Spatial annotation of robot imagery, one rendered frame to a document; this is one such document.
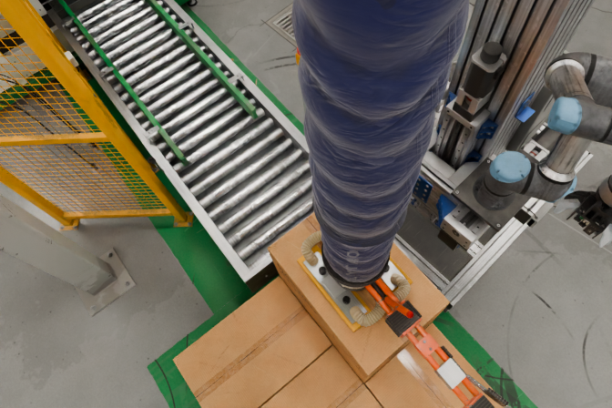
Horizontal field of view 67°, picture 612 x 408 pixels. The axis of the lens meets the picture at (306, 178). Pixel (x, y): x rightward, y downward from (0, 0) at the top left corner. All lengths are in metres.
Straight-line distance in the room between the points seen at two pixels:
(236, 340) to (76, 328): 1.20
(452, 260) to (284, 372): 1.09
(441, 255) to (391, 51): 2.17
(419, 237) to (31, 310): 2.32
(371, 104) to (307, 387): 1.67
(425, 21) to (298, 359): 1.81
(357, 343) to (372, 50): 1.35
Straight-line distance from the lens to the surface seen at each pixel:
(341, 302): 1.76
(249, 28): 3.89
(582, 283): 3.08
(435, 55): 0.61
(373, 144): 0.72
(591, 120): 1.14
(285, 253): 1.85
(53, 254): 2.59
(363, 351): 1.76
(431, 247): 2.66
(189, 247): 2.99
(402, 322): 1.64
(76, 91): 1.98
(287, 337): 2.18
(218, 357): 2.23
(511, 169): 1.71
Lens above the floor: 2.69
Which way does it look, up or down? 63 degrees down
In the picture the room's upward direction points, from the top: 9 degrees counter-clockwise
